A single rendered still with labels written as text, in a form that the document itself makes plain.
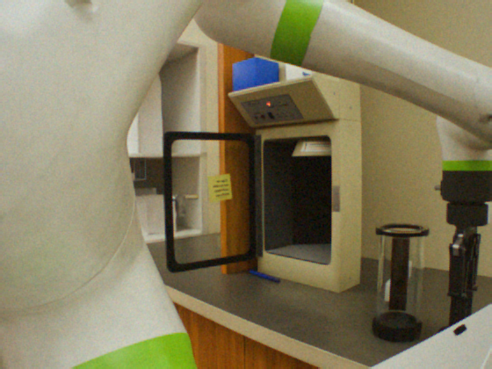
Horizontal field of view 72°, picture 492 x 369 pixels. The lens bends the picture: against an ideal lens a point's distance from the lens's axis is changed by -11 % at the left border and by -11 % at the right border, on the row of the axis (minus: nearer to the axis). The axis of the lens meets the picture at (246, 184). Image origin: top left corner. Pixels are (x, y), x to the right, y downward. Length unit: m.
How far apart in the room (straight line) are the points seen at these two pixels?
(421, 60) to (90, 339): 0.47
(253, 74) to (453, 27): 0.70
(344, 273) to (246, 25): 0.76
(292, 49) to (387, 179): 0.99
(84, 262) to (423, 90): 0.46
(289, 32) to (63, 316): 0.41
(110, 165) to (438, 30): 1.33
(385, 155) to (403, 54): 0.94
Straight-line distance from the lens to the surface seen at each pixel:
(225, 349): 1.05
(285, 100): 1.04
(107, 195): 0.17
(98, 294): 0.23
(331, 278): 1.08
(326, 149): 1.10
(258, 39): 0.51
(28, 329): 0.25
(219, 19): 0.52
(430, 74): 0.53
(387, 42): 0.52
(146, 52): 0.18
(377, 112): 1.46
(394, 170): 1.42
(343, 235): 1.05
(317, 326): 0.87
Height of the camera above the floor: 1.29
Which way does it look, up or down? 3 degrees down
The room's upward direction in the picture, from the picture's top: 1 degrees counter-clockwise
